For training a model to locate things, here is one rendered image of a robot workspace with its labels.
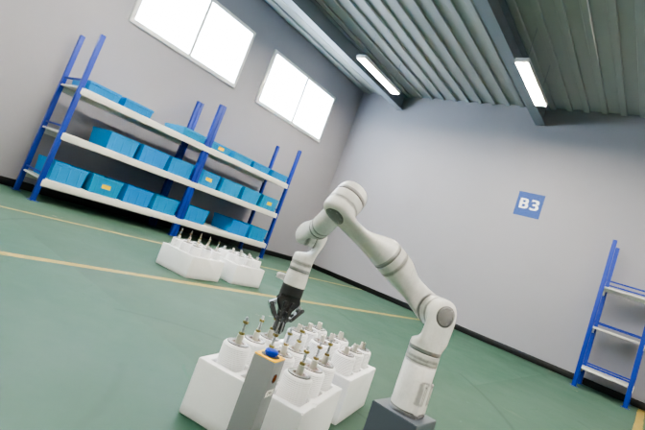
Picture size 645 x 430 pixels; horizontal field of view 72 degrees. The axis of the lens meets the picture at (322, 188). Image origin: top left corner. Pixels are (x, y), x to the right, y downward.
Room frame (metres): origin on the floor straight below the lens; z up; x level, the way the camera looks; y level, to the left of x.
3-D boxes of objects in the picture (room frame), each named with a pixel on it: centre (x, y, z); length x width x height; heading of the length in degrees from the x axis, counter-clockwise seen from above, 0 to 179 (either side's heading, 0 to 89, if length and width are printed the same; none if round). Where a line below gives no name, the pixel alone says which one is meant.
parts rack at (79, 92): (6.40, 1.93, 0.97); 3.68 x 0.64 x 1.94; 141
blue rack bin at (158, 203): (6.19, 2.08, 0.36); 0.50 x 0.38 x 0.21; 52
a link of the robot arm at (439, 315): (1.30, -0.43, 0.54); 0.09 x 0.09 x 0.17; 17
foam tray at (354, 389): (2.09, -0.27, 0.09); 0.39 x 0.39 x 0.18; 65
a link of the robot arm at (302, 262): (1.50, -0.03, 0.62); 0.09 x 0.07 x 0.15; 101
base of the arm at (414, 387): (1.30, -0.43, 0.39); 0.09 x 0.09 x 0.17; 51
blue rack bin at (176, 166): (6.19, 2.07, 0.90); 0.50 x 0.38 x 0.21; 51
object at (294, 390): (1.45, -0.13, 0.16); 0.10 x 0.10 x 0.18
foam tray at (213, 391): (1.60, -0.07, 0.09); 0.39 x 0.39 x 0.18; 67
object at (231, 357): (1.54, 0.09, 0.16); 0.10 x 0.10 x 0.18
